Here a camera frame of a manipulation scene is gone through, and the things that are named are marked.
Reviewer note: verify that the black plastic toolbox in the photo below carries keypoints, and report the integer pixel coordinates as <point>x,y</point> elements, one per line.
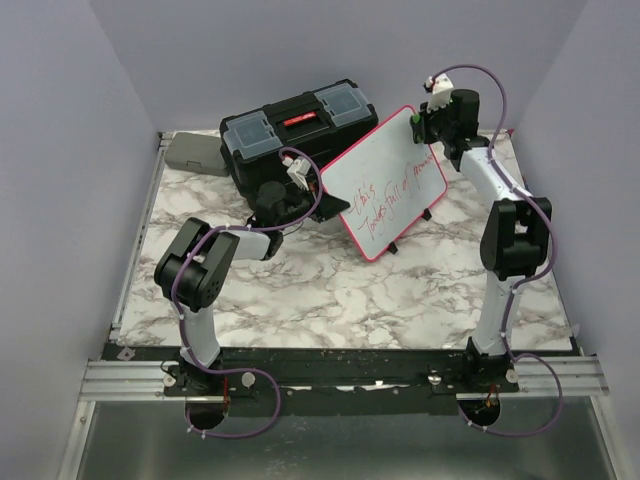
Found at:
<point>322,123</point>

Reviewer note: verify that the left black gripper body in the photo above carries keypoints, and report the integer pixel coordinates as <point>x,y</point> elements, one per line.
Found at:
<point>304,203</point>

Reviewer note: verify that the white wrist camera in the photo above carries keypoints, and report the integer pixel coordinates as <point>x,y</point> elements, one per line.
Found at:
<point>440,88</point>
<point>297,168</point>

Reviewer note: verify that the grey plastic case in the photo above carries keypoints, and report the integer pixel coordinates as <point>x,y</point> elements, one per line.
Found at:
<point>196,153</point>

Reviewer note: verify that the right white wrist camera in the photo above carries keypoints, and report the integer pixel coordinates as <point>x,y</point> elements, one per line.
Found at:
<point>440,88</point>

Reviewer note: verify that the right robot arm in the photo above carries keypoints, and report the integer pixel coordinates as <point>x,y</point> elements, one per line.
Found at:
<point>515,240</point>

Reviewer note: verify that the green black whiteboard eraser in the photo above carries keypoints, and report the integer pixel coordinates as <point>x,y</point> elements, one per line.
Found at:
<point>416,124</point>

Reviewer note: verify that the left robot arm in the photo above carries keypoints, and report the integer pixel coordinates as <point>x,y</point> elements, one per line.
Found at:
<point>193,269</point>

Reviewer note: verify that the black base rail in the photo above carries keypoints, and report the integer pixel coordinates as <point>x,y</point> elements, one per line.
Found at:
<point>256,382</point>

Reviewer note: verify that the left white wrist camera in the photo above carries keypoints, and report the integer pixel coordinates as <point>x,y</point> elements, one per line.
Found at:
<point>297,168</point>

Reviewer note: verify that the pink framed whiteboard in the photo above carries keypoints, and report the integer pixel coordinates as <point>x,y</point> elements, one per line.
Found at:
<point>389,182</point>

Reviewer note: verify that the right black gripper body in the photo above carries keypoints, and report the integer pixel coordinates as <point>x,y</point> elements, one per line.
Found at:
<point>434,127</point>

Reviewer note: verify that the aluminium frame rail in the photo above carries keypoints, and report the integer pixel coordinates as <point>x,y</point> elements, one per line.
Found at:
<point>115,380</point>

